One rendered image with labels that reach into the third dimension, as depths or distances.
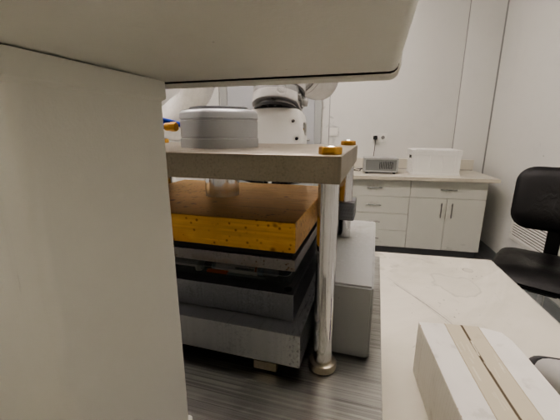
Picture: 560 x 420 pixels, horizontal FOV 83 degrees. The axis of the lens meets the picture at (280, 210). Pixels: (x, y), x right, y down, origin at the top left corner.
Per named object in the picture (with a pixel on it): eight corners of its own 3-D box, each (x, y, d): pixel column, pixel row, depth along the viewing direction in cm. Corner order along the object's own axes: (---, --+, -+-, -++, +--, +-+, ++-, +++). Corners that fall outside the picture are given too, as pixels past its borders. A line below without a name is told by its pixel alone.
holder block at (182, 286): (293, 322, 27) (293, 294, 26) (102, 289, 32) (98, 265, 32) (324, 252, 42) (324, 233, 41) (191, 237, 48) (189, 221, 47)
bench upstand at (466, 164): (472, 170, 307) (474, 160, 305) (337, 167, 334) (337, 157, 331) (471, 170, 311) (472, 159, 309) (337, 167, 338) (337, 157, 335)
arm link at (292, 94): (312, 103, 54) (310, 121, 54) (262, 105, 57) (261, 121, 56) (302, 78, 46) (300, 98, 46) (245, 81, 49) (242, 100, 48)
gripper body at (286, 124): (312, 114, 53) (307, 180, 52) (256, 115, 56) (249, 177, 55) (304, 93, 46) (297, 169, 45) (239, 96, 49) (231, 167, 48)
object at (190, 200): (295, 272, 25) (296, 148, 23) (74, 244, 31) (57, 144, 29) (327, 217, 41) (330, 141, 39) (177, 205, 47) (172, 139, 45)
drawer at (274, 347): (299, 377, 26) (301, 290, 24) (85, 330, 32) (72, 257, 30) (339, 250, 53) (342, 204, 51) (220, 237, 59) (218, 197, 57)
